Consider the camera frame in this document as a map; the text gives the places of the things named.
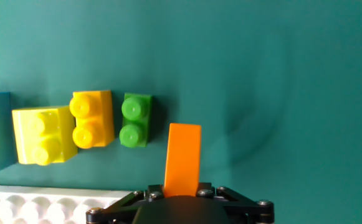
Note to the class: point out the yellow-orange two-stud block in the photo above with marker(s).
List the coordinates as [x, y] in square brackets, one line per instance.
[93, 119]

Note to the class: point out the large lime yellow block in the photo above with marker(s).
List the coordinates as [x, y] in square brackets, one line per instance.
[43, 135]

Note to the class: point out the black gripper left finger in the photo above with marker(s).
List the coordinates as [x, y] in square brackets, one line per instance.
[118, 207]

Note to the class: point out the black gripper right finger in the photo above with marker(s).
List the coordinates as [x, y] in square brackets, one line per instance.
[246, 207]

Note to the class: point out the green cutting mat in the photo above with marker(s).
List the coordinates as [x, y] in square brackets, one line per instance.
[293, 93]

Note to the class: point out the orange sloped block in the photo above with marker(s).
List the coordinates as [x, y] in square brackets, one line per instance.
[183, 155]

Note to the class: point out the green two-stud block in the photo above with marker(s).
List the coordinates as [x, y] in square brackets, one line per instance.
[135, 121]

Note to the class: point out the white studded baseplate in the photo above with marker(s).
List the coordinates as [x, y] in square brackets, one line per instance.
[43, 205]

